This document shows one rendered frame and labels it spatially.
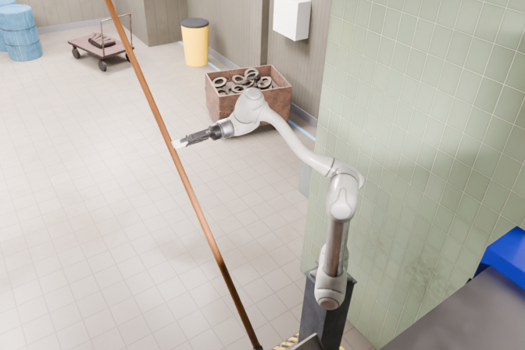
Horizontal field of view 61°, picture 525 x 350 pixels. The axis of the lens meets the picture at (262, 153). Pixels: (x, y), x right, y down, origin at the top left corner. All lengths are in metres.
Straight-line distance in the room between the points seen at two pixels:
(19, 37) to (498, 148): 7.40
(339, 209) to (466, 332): 0.87
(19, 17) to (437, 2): 6.96
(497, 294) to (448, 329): 0.20
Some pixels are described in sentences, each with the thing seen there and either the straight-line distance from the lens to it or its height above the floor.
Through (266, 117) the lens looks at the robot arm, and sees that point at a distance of 1.97.
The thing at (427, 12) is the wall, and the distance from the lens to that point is 2.34.
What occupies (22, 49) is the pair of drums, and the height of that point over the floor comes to 0.21.
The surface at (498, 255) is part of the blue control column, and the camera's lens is 1.41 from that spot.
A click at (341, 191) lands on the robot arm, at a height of 1.83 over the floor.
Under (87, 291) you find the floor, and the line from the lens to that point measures 4.08.
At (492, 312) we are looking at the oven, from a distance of 1.33.
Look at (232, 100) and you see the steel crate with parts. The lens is 5.39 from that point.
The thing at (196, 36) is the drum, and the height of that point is 0.54.
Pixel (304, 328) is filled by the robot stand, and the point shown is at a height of 0.51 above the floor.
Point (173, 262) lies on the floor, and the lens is 4.13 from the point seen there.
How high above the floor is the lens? 3.05
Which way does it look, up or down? 34 degrees down
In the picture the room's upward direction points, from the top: 2 degrees clockwise
